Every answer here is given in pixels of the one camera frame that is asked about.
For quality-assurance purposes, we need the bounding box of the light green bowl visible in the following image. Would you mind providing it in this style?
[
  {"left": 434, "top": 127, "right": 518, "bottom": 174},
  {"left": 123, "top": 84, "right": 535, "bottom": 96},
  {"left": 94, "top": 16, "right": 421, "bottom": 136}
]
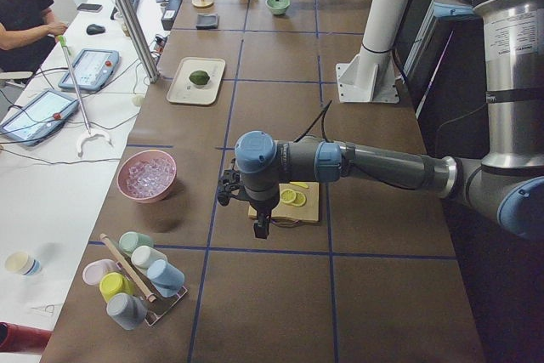
[{"left": 266, "top": 0, "right": 291, "bottom": 16}]

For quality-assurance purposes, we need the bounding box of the pink bowl with ice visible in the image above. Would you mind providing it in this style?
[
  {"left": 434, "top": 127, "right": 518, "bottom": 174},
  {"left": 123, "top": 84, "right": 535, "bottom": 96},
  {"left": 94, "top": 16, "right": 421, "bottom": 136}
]
[{"left": 116, "top": 150, "right": 177, "bottom": 203}]

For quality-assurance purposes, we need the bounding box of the lemon slice upper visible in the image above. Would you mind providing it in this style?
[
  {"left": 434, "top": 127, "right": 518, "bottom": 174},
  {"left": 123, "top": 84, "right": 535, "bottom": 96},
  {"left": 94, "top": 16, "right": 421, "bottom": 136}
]
[{"left": 280, "top": 188, "right": 297, "bottom": 205}]

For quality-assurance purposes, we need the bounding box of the lemon slice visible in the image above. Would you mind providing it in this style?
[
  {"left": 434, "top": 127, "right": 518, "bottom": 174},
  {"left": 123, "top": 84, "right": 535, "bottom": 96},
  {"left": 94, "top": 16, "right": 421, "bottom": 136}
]
[
  {"left": 292, "top": 191, "right": 307, "bottom": 207},
  {"left": 280, "top": 188, "right": 297, "bottom": 205}
]

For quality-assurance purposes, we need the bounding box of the lemon slice lower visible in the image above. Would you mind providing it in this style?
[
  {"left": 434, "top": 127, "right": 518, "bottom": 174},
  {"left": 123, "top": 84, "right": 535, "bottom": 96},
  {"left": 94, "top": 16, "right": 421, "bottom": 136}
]
[{"left": 292, "top": 191, "right": 307, "bottom": 207}]

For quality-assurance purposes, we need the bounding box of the wooden cutting board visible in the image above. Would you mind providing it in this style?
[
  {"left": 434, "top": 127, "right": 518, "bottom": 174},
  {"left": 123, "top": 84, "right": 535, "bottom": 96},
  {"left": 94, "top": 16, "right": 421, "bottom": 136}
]
[{"left": 271, "top": 182, "right": 320, "bottom": 223}]

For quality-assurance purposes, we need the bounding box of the yellow plastic knife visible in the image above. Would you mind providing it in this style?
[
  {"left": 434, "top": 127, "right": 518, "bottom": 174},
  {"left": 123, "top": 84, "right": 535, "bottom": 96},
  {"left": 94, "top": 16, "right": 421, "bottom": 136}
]
[{"left": 290, "top": 181, "right": 309, "bottom": 189}]

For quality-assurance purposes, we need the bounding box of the folded grey cloth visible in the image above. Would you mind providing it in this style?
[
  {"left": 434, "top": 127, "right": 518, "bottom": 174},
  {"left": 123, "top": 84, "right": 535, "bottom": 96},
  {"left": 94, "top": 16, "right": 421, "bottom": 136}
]
[{"left": 195, "top": 14, "right": 219, "bottom": 30}]

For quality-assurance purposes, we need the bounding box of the blue pastel cup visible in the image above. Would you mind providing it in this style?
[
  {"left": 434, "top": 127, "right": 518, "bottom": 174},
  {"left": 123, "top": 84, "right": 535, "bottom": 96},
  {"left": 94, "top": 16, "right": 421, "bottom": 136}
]
[{"left": 147, "top": 259, "right": 185, "bottom": 298}]

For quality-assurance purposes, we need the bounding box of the black box with label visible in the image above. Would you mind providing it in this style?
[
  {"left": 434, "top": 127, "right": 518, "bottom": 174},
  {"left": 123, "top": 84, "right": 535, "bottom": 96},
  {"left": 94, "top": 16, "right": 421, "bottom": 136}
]
[{"left": 160, "top": 0, "right": 183, "bottom": 31}]

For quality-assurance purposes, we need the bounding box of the green lime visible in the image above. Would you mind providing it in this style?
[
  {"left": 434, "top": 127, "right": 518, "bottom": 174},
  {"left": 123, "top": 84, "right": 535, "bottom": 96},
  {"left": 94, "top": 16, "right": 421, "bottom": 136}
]
[{"left": 189, "top": 70, "right": 211, "bottom": 87}]

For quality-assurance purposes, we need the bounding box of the white pastel cup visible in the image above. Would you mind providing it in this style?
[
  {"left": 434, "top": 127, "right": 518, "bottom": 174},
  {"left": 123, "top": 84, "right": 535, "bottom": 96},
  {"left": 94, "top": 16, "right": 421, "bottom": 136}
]
[{"left": 131, "top": 245, "right": 167, "bottom": 272}]

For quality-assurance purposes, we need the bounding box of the white pillar with base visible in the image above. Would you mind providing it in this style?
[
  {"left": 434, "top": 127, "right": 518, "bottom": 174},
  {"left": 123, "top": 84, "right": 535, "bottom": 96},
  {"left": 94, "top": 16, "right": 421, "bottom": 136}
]
[{"left": 336, "top": 0, "right": 408, "bottom": 104}]

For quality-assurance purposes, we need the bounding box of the green pastel cup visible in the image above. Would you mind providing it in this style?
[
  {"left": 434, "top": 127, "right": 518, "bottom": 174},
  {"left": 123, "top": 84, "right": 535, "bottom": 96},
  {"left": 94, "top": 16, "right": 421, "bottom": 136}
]
[{"left": 118, "top": 231, "right": 155, "bottom": 257}]

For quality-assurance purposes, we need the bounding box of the beige tray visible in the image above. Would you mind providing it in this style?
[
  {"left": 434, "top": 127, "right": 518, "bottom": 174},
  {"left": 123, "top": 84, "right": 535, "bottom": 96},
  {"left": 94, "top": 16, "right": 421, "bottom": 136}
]
[{"left": 167, "top": 57, "right": 226, "bottom": 105}]

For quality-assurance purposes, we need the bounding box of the grey pastel cup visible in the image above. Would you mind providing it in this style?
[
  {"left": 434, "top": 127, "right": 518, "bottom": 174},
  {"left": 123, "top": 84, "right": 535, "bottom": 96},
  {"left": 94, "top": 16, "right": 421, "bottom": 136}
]
[{"left": 106, "top": 292, "right": 148, "bottom": 330}]

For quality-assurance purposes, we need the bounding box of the yellow pastel cup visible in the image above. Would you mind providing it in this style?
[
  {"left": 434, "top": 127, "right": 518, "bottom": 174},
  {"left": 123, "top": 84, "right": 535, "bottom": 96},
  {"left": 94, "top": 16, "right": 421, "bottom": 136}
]
[{"left": 99, "top": 272, "right": 134, "bottom": 303}]

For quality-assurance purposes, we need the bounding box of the pink pastel cup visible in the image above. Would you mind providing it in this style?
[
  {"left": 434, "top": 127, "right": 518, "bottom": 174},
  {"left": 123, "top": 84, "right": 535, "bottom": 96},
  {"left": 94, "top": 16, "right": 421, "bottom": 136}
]
[{"left": 82, "top": 258, "right": 118, "bottom": 286}]

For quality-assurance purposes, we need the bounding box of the black computer mouse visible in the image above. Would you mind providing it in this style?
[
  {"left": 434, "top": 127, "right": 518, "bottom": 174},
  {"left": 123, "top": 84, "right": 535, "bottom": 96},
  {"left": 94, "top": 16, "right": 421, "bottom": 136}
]
[{"left": 86, "top": 24, "right": 105, "bottom": 36}]

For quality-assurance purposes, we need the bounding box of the smartphone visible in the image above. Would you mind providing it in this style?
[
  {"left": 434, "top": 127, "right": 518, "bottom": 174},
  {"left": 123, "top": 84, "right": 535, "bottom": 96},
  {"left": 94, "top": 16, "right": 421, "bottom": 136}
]
[{"left": 76, "top": 3, "right": 103, "bottom": 13}]

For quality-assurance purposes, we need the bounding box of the far teach pendant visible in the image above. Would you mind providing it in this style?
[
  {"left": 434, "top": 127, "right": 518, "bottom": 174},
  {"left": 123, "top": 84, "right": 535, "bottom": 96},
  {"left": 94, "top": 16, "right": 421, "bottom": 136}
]
[{"left": 72, "top": 48, "right": 120, "bottom": 94}]

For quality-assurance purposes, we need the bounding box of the teach pendant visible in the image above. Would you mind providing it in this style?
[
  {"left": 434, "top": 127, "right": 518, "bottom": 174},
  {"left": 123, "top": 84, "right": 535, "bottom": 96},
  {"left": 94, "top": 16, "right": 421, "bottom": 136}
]
[
  {"left": 1, "top": 89, "right": 79, "bottom": 146},
  {"left": 72, "top": 48, "right": 120, "bottom": 94}
]

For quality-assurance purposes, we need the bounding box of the reacher grabber stick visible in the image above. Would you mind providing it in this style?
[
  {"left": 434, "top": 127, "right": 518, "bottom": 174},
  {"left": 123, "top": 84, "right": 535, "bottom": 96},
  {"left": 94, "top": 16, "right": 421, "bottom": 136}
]
[{"left": 56, "top": 35, "right": 112, "bottom": 158}]

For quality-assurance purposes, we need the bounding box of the paper cup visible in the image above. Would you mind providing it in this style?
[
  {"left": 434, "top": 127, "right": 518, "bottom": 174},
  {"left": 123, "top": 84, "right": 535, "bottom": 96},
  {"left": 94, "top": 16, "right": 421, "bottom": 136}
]
[{"left": 4, "top": 251, "right": 42, "bottom": 276}]

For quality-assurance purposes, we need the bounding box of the person in black shirt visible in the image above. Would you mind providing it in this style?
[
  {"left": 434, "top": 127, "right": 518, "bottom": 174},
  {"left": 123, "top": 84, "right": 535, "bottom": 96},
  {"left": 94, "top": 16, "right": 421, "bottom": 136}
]
[{"left": 1, "top": 0, "right": 68, "bottom": 72}]

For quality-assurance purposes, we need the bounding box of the near teach pendant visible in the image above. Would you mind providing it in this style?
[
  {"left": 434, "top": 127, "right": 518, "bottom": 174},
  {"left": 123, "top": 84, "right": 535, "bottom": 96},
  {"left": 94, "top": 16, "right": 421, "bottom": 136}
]
[{"left": 1, "top": 89, "right": 79, "bottom": 146}]

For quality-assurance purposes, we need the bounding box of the red object at corner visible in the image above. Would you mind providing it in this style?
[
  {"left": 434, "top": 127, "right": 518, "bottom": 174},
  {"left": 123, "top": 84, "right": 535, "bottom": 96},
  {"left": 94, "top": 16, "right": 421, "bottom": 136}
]
[{"left": 1, "top": 322, "right": 53, "bottom": 354}]

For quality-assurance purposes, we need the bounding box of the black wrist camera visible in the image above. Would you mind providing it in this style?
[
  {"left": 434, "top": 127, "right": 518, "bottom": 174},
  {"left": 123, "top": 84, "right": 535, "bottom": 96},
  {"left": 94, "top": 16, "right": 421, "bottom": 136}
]
[{"left": 216, "top": 158, "right": 243, "bottom": 207}]

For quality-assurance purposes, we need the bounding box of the cup rack with handle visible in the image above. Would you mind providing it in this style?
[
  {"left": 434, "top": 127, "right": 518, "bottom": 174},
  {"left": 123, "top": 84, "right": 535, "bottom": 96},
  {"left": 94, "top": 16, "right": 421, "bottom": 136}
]
[{"left": 99, "top": 234, "right": 188, "bottom": 328}]

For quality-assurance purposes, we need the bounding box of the aluminium frame post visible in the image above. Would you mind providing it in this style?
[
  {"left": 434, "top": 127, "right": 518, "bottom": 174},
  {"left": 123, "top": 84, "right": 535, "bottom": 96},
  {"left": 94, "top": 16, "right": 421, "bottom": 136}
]
[{"left": 115, "top": 0, "right": 160, "bottom": 83}]

